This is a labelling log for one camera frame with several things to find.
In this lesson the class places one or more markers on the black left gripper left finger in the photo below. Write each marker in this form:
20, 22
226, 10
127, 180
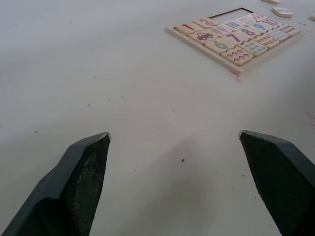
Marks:
73, 186

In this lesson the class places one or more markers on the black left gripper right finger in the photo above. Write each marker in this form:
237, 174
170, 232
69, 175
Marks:
283, 177

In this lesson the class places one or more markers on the wooden number puzzle board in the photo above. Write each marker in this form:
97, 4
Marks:
231, 64

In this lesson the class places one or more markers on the green number 6 tile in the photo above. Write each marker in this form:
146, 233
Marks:
219, 45

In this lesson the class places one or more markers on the purple number 7 tile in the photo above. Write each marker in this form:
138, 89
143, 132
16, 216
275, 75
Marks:
234, 37

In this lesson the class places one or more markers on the dark number 8 tile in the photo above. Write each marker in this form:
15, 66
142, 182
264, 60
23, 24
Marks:
247, 32

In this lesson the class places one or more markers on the blue number 9 tile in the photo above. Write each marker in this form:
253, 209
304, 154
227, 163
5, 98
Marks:
260, 26

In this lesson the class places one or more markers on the red number 10 tile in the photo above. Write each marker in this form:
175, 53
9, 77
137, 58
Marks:
272, 22

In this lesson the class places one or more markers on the loose wooden tile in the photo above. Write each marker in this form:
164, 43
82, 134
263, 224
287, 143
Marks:
271, 1
312, 18

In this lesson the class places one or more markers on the loose blue number tile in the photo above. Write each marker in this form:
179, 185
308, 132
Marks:
282, 11

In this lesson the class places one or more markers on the pink number 2 tile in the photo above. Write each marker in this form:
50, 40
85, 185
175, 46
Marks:
206, 22

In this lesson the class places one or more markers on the red number 1 tile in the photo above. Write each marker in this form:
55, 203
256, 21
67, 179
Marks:
187, 27

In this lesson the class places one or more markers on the red mushrooms picture tile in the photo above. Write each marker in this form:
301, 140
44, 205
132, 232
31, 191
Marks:
237, 56

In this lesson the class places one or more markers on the blue drops picture tile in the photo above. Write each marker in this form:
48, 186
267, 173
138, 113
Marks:
256, 47

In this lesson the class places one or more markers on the red dots picture tile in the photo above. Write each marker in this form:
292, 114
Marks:
267, 40

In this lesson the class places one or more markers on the blue waves picture tile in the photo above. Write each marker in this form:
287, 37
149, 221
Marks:
278, 34

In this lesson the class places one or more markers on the dark dots picture tile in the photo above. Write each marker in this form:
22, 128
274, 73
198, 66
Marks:
289, 29

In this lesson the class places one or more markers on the ice cream picture tile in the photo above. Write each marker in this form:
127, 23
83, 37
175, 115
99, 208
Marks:
219, 31

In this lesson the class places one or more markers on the blue stripes picture tile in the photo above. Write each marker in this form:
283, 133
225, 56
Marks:
232, 24

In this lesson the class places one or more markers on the pale drops picture tile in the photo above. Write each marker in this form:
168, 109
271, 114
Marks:
245, 20

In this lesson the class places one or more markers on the red car picture tile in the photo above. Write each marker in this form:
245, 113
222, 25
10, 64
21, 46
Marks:
203, 36

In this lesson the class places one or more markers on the red leaves picture tile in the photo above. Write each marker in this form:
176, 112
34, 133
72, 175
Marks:
257, 16

